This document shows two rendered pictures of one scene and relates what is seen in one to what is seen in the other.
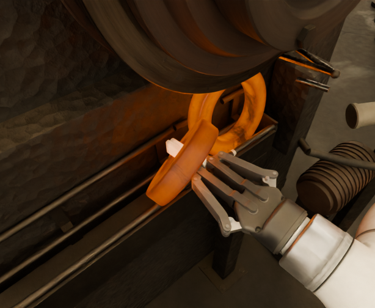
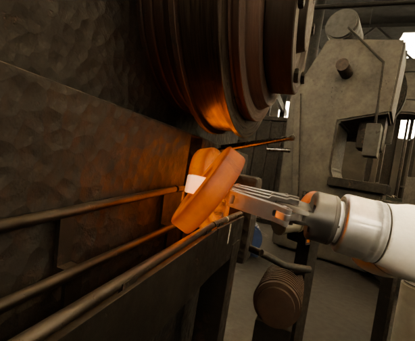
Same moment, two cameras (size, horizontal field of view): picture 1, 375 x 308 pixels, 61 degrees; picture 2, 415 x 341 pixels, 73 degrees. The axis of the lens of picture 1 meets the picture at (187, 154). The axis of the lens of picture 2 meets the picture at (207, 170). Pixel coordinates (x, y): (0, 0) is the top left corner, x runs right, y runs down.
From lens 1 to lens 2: 43 cm
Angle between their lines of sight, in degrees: 53
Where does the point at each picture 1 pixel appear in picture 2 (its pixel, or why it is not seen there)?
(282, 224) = (329, 197)
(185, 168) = (236, 160)
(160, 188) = (215, 179)
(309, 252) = (365, 205)
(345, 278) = (403, 212)
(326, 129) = not seen: hidden behind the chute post
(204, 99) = (204, 159)
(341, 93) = not seen: hidden behind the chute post
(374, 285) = not seen: outside the picture
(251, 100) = not seen: hidden behind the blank
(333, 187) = (288, 286)
